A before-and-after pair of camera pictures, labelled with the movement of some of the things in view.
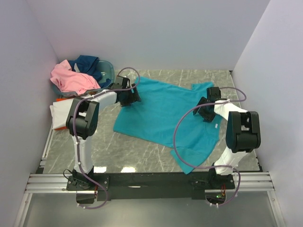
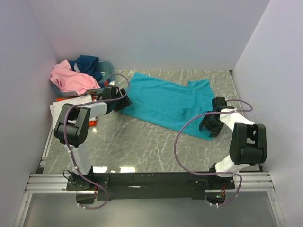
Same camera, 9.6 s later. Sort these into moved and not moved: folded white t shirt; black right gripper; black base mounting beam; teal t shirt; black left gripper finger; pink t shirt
Moved: black left gripper finger; teal t shirt; black right gripper
Not moved: pink t shirt; black base mounting beam; folded white t shirt
